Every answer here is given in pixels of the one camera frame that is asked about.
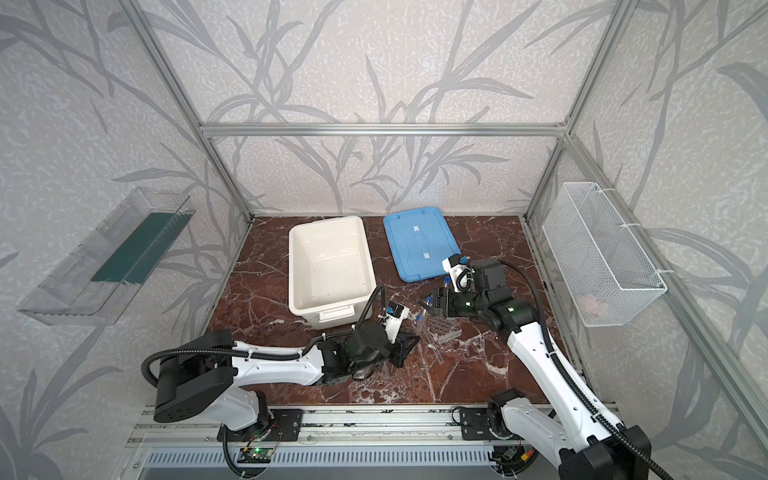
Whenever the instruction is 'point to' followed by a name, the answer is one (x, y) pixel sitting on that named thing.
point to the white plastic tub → (331, 274)
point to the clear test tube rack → (442, 328)
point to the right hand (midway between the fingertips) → (430, 291)
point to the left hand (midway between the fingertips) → (423, 333)
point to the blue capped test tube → (447, 280)
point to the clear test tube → (437, 354)
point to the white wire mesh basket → (609, 275)
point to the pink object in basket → (588, 304)
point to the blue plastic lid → (420, 240)
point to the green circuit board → (255, 455)
